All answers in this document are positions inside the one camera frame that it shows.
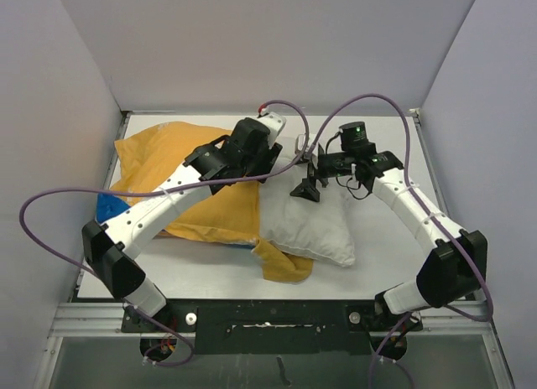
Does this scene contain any blue yellow Mickey pillowcase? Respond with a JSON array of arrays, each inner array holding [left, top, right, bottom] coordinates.
[[95, 120, 315, 286]]

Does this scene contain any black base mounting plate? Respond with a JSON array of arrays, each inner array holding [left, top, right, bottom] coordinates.
[[121, 299, 423, 366]]

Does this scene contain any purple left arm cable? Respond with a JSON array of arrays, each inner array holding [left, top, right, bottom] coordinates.
[[18, 99, 310, 368]]

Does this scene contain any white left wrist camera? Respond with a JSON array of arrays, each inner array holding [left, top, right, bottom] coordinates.
[[258, 108, 287, 146]]

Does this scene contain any white pillow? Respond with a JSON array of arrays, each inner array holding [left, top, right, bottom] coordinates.
[[251, 143, 357, 267]]

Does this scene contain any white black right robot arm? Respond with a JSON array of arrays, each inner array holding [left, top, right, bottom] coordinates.
[[291, 122, 487, 329]]

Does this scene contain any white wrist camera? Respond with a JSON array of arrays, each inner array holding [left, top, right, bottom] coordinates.
[[294, 133, 316, 164], [258, 108, 287, 146]]

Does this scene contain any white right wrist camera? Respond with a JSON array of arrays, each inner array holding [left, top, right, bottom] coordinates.
[[294, 133, 316, 164]]

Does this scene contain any aluminium frame rail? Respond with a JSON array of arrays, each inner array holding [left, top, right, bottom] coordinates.
[[34, 302, 514, 388]]

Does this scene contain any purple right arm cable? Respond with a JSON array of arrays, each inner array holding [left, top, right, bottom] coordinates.
[[305, 93, 493, 389]]

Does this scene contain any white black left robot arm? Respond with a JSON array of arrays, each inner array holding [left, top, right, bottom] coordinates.
[[81, 112, 286, 331]]

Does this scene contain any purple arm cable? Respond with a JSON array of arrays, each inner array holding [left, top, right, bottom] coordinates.
[[305, 93, 493, 389], [18, 99, 310, 368]]

